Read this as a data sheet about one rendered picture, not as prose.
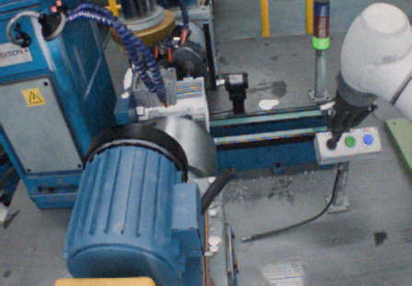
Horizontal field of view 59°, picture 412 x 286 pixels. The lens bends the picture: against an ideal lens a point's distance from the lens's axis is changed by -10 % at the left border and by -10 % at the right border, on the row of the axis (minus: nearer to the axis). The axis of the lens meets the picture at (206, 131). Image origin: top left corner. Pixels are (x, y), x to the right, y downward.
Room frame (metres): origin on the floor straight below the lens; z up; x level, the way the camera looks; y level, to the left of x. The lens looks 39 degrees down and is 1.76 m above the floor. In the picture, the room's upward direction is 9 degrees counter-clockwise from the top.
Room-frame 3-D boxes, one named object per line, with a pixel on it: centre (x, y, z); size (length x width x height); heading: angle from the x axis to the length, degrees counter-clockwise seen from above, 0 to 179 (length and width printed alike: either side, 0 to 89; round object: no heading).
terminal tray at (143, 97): (1.03, 0.13, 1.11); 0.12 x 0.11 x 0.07; 86
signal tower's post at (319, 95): (1.28, -0.47, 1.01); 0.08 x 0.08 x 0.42; 86
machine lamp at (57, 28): (0.81, 0.34, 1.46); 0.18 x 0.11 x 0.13; 86
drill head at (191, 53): (1.35, 0.06, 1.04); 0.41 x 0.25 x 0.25; 176
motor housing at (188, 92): (1.02, 0.09, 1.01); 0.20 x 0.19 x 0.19; 86
